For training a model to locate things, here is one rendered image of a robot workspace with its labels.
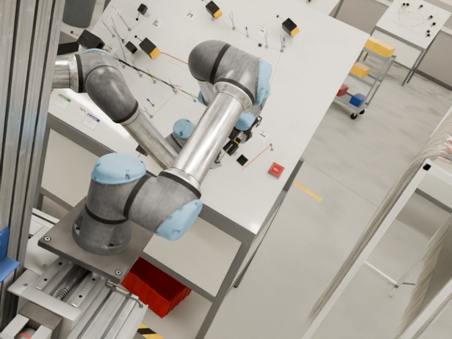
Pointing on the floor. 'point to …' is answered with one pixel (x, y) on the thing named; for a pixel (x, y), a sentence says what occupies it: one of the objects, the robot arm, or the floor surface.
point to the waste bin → (79, 13)
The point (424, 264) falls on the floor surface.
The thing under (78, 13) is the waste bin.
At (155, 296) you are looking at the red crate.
